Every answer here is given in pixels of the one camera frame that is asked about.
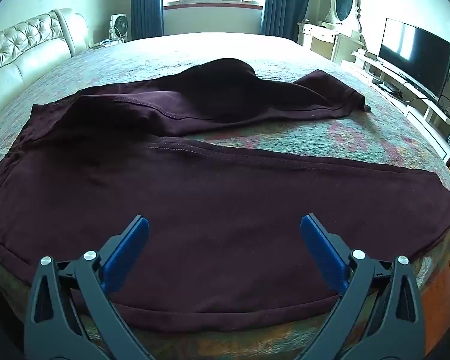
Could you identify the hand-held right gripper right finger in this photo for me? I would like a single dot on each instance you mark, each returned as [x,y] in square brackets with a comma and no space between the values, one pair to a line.
[322,247]

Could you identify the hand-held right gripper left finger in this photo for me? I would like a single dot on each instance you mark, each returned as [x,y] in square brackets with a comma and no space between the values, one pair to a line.
[129,247]

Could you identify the maroon pants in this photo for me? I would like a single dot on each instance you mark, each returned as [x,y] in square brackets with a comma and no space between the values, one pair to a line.
[210,195]

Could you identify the floral bedspread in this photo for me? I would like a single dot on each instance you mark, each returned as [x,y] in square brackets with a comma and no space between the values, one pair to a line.
[360,138]

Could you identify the white television stand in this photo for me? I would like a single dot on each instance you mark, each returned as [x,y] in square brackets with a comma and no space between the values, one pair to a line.
[420,101]

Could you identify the white dressing table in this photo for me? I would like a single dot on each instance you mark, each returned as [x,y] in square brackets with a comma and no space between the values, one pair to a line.
[322,39]

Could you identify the black television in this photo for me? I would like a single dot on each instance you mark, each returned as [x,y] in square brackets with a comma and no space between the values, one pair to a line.
[416,56]

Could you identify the cream tufted leather headboard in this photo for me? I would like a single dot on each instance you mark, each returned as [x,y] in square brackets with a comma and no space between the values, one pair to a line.
[22,56]

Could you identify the white fan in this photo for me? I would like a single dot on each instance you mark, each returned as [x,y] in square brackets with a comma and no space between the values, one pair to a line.
[119,26]

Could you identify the oval vanity mirror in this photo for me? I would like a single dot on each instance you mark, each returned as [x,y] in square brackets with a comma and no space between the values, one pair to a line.
[345,2]

